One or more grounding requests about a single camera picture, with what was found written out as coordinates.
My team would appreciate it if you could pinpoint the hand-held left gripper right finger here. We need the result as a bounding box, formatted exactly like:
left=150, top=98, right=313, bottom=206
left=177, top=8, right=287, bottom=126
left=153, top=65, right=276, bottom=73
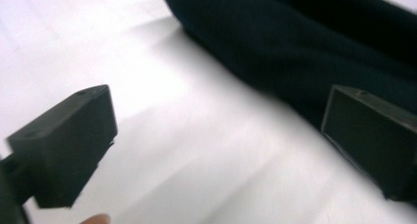
left=321, top=84, right=417, bottom=205

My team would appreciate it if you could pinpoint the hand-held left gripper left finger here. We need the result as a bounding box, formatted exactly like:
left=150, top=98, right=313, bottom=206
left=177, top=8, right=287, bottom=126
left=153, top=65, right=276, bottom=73
left=6, top=84, right=118, bottom=209

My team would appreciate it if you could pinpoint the dark knit vest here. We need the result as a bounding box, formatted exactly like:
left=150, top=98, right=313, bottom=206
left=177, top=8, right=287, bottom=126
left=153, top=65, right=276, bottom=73
left=159, top=0, right=417, bottom=130

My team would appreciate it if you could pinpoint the white table sheet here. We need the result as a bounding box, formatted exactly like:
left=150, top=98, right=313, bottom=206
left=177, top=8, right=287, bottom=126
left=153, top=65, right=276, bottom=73
left=0, top=0, right=417, bottom=224

